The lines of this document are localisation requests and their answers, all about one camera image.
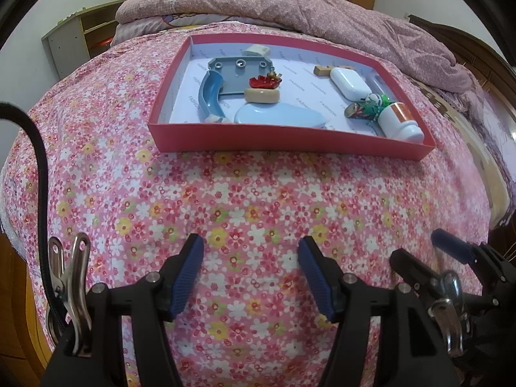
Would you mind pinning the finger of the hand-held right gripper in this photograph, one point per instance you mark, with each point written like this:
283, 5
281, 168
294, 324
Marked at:
451, 244
415, 276

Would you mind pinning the white earbuds case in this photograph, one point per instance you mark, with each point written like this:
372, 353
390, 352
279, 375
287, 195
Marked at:
350, 84

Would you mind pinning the grey plate with holes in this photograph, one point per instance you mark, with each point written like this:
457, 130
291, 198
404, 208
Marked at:
238, 76

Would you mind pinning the beige patterned mat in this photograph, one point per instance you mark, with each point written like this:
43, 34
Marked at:
475, 137

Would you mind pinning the notched wooden block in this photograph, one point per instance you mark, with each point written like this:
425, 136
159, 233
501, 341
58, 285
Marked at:
322, 71

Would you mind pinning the light blue oval case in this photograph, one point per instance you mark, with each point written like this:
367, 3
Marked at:
278, 115

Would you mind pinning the white bottle orange label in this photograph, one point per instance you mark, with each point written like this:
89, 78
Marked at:
399, 127

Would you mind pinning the small beige shelf unit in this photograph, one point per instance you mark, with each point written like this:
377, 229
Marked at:
68, 44

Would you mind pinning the pink floral bed sheet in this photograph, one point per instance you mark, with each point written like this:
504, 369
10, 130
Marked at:
242, 201

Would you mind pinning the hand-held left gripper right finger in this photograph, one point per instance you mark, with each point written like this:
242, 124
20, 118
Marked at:
316, 278

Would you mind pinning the metal spring clip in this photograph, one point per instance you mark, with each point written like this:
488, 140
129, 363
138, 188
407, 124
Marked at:
74, 266
447, 314

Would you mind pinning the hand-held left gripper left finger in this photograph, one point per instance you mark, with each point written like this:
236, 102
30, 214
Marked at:
187, 276

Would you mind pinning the dark wooden headboard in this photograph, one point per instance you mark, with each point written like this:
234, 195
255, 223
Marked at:
475, 52

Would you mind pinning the blue curved pipe piece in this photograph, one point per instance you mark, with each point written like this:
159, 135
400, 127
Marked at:
210, 96

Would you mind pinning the pink cardboard box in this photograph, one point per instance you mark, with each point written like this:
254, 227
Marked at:
282, 139

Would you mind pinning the pink folded quilt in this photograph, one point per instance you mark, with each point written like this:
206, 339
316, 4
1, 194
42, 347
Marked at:
322, 8

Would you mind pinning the wooden bedside cabinet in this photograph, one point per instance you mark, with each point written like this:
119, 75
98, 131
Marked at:
20, 330

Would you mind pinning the white charger plug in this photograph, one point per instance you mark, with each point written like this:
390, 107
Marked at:
257, 51

